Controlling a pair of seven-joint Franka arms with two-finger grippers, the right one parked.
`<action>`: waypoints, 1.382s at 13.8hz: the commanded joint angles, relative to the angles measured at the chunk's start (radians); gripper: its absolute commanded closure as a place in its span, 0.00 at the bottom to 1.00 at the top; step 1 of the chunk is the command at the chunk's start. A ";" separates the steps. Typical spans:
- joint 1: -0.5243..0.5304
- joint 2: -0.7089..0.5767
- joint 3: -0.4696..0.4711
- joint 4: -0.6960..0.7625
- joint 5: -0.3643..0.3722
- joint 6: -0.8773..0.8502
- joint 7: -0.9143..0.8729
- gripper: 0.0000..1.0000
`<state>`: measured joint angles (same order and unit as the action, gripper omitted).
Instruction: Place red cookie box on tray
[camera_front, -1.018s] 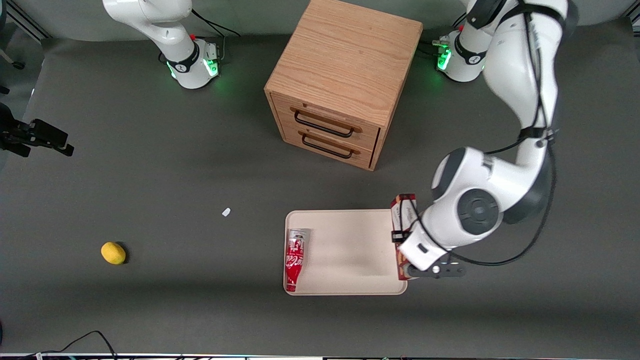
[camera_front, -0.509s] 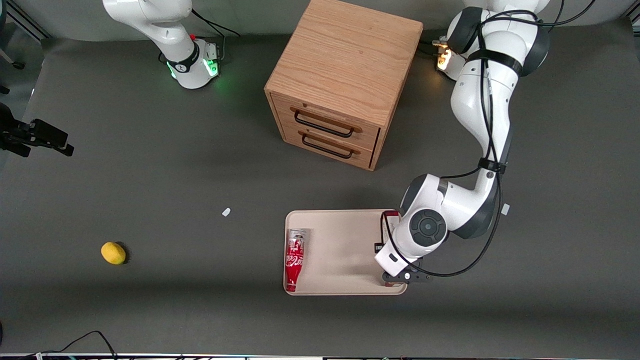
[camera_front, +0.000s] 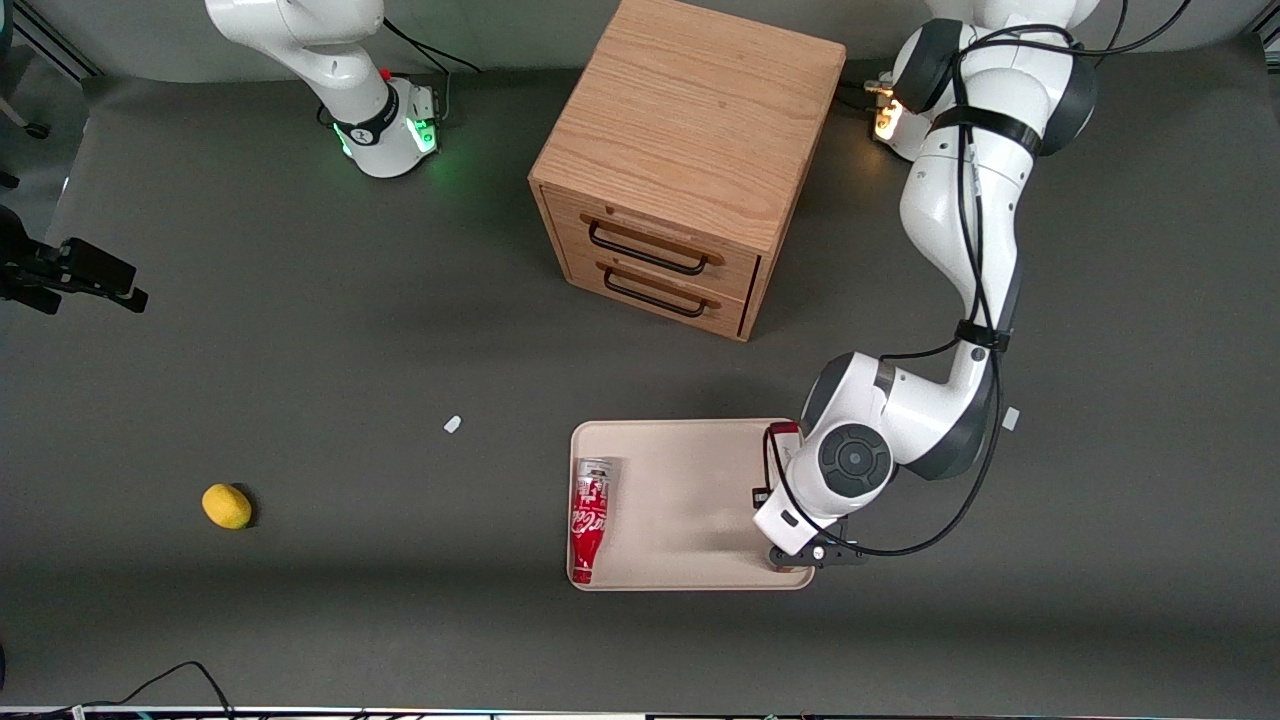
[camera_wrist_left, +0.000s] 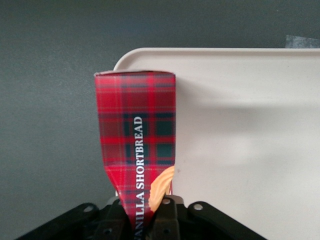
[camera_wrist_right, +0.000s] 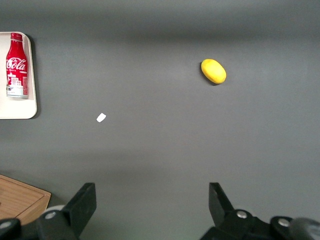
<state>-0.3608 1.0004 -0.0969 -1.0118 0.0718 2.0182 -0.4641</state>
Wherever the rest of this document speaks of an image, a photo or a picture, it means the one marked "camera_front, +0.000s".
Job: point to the red cookie box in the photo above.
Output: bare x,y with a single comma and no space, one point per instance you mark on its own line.
784,428

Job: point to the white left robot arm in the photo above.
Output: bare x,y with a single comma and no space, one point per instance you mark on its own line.
960,210

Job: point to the beige plastic tray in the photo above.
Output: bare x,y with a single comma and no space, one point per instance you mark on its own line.
680,500

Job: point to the red cola bottle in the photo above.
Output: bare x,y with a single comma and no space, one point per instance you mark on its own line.
590,520

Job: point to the wooden drawer cabinet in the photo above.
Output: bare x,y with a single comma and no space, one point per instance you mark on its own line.
690,120

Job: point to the yellow lemon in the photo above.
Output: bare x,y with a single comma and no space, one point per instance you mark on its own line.
227,506

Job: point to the black clamp stand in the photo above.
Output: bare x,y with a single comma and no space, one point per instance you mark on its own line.
80,268

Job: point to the black metal frame rail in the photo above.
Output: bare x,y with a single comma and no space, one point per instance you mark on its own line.
55,42

